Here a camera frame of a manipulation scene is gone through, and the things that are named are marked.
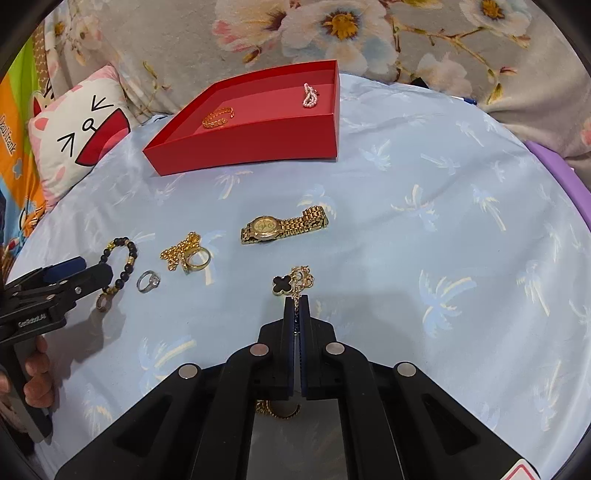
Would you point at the purple object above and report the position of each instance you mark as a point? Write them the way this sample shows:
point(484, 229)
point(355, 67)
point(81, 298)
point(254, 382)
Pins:
point(554, 161)

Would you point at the cat face pillow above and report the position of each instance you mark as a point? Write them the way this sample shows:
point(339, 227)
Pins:
point(87, 134)

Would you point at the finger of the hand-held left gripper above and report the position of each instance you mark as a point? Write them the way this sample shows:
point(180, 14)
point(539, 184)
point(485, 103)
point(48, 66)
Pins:
point(64, 270)
point(92, 279)

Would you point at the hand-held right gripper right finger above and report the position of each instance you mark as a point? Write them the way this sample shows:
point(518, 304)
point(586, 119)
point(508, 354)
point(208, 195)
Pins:
point(305, 325)

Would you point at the red cardboard box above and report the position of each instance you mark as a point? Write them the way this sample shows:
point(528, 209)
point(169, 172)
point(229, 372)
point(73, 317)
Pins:
point(258, 138)

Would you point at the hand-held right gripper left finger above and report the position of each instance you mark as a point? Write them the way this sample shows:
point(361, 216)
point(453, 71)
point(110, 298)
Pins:
point(290, 325)

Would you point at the person's left hand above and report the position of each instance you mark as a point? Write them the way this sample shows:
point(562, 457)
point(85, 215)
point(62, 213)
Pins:
point(40, 385)

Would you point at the light blue palm-print sheet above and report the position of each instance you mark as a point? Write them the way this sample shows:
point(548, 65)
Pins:
point(415, 184)

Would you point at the colourful cartoon cloth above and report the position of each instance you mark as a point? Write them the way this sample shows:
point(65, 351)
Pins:
point(18, 161)

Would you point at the gold wrist watch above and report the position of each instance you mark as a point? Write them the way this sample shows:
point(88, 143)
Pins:
point(263, 226)

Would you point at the grey floral blanket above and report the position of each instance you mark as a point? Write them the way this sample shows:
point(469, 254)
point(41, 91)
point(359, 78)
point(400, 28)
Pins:
point(184, 37)

